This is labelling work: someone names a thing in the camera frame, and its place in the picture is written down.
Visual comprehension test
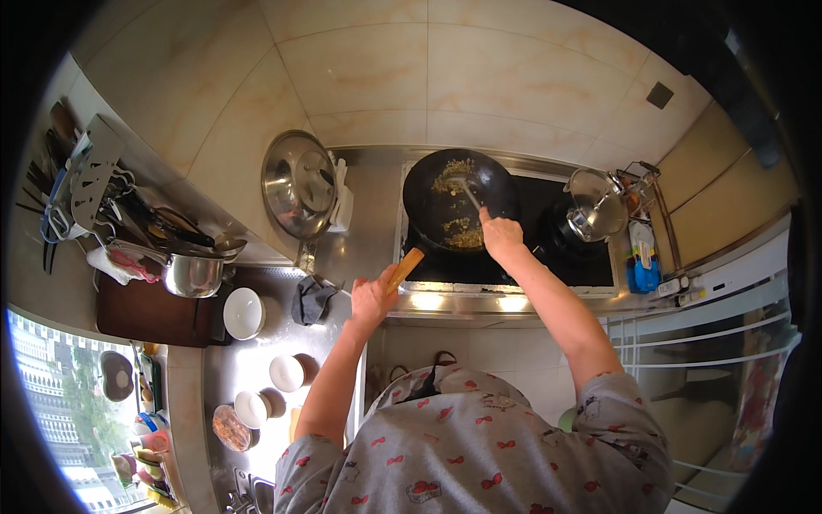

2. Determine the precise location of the person's right hand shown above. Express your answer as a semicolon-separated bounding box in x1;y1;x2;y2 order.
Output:
478;207;526;261

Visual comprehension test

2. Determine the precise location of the person's left hand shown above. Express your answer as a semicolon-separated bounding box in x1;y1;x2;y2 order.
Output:
350;263;400;329

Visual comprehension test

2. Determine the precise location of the steel spatula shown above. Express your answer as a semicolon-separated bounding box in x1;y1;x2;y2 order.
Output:
450;176;484;213

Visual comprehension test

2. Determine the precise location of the black wok with wooden handle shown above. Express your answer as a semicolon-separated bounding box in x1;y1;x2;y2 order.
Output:
387;149;521;295

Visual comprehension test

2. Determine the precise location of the chopped food in wok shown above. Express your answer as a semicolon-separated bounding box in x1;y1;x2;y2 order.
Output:
432;158;485;250

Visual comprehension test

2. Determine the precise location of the dark grey cloth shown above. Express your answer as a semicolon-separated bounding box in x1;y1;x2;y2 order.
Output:
292;275;340;327

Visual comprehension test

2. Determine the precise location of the white lid holder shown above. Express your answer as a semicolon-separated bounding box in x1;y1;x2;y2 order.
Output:
326;158;354;233

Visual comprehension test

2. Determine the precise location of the black glass gas hob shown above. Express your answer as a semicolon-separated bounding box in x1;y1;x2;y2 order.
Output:
398;161;620;298

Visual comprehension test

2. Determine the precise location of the steel pot with lid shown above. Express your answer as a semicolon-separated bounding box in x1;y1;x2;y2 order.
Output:
536;167;631;259

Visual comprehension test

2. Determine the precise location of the large steel wok lid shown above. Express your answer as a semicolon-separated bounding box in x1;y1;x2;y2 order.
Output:
261;130;339;242

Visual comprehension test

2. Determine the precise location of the large white bowl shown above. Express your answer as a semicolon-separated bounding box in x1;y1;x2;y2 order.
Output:
223;287;267;341

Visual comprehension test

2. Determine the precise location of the person's body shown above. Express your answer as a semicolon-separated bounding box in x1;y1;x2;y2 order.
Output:
275;366;675;514

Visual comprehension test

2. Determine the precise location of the steel saucepan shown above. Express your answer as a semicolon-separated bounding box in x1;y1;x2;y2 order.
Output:
109;239;227;299

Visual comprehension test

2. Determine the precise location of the glass bowl with food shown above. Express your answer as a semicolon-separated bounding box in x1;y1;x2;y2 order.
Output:
212;404;253;453

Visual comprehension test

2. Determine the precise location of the dark wooden cutting board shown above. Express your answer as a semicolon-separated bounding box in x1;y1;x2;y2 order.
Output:
96;273;233;348

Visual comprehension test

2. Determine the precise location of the steel sink faucet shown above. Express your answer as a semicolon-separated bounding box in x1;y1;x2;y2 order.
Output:
223;468;277;514

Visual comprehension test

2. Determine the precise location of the white and pink cloth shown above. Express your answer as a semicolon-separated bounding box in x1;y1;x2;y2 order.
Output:
86;247;161;286

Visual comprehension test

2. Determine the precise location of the white appliance with rails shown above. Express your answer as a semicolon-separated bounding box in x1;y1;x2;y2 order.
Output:
606;228;804;514

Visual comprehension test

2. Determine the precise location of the windowsill clutter of kitchen items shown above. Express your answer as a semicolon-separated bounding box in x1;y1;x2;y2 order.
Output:
96;341;184;511

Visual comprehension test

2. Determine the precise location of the wire rack with bottles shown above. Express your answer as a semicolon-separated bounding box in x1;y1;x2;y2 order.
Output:
615;161;683;274

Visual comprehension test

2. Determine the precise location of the dark square wall outlet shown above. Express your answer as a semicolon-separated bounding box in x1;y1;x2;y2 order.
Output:
645;81;675;110

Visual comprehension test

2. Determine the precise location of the wall rack of kitchen utensils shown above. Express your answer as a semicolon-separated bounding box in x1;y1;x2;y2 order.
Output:
16;102;249;274

